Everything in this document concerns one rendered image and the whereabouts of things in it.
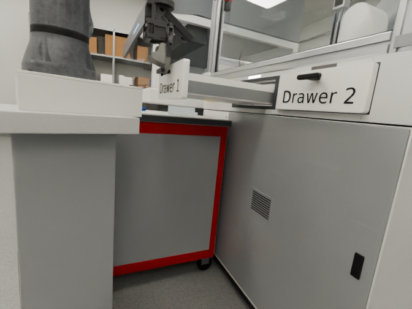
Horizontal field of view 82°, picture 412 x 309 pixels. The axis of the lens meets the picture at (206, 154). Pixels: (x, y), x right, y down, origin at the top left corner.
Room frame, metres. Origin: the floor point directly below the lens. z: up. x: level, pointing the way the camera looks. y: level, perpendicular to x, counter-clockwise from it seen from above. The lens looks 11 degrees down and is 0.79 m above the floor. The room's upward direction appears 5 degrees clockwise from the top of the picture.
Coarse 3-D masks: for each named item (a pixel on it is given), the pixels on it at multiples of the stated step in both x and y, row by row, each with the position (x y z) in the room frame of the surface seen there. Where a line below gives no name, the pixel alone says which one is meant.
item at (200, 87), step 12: (192, 84) 0.71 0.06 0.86; (204, 84) 0.73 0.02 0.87; (216, 84) 0.75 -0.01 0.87; (228, 84) 0.77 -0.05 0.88; (240, 84) 0.79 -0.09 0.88; (252, 84) 0.80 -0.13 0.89; (192, 96) 0.80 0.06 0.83; (204, 96) 0.74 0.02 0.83; (216, 96) 0.75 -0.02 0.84; (228, 96) 0.77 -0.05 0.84; (240, 96) 0.78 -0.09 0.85; (252, 96) 0.80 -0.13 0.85; (264, 96) 0.83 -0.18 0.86
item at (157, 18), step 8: (152, 0) 0.77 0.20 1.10; (160, 0) 0.76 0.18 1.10; (168, 0) 0.77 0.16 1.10; (152, 8) 0.77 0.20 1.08; (160, 8) 0.80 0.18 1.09; (168, 8) 0.80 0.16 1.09; (152, 16) 0.77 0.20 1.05; (160, 16) 0.78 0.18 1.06; (144, 24) 0.80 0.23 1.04; (152, 24) 0.76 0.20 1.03; (160, 24) 0.76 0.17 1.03; (168, 24) 0.78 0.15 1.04; (144, 32) 0.78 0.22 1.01; (152, 32) 0.76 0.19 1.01; (160, 32) 0.77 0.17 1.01; (168, 32) 0.77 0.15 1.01; (144, 40) 0.80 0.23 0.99; (152, 40) 0.80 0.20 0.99; (160, 40) 0.80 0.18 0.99
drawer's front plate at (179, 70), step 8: (176, 64) 0.75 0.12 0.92; (184, 64) 0.68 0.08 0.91; (176, 72) 0.74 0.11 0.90; (184, 72) 0.68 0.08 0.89; (160, 80) 0.92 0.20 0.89; (168, 80) 0.82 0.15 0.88; (176, 80) 0.74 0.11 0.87; (184, 80) 0.68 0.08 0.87; (176, 88) 0.73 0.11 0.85; (184, 88) 0.69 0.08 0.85; (160, 96) 0.91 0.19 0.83; (168, 96) 0.81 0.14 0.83; (176, 96) 0.73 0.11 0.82; (184, 96) 0.69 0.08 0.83
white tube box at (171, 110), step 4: (168, 108) 1.09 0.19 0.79; (172, 108) 1.10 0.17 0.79; (176, 108) 1.10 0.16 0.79; (180, 108) 1.10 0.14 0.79; (184, 108) 1.10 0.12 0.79; (188, 108) 1.11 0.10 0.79; (192, 108) 1.11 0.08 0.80; (168, 112) 1.09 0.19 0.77; (172, 112) 1.10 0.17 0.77; (176, 112) 1.10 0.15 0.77; (180, 112) 1.10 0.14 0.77; (184, 112) 1.10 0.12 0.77; (188, 112) 1.11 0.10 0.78; (192, 112) 1.11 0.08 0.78
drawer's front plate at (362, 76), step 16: (352, 64) 0.58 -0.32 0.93; (368, 64) 0.54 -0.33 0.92; (288, 80) 0.76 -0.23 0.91; (304, 80) 0.70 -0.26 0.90; (320, 80) 0.65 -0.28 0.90; (336, 80) 0.61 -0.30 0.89; (352, 80) 0.57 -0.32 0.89; (368, 80) 0.54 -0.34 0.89; (288, 96) 0.75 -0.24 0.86; (304, 96) 0.69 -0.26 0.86; (336, 96) 0.60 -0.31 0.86; (368, 96) 0.54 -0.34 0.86; (352, 112) 0.56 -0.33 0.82
